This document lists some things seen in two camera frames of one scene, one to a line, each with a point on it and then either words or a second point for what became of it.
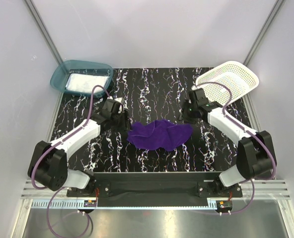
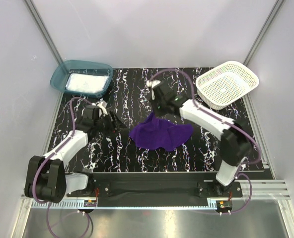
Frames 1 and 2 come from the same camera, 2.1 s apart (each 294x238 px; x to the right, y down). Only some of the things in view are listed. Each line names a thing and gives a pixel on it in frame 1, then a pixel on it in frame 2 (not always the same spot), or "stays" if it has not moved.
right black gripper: (184, 116) → (161, 114)
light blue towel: (85, 83) stays
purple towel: (161, 133) stays
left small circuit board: (88, 203) stays
